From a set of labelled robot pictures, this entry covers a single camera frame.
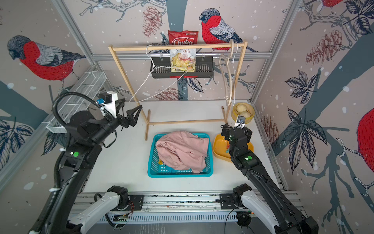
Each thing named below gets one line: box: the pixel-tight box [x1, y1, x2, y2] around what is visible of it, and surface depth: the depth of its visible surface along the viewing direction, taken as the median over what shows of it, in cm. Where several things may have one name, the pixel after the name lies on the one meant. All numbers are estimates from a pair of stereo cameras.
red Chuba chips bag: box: [167, 30, 199, 73], surface depth 87 cm
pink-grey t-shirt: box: [155, 131, 209, 175], surface depth 77 cm
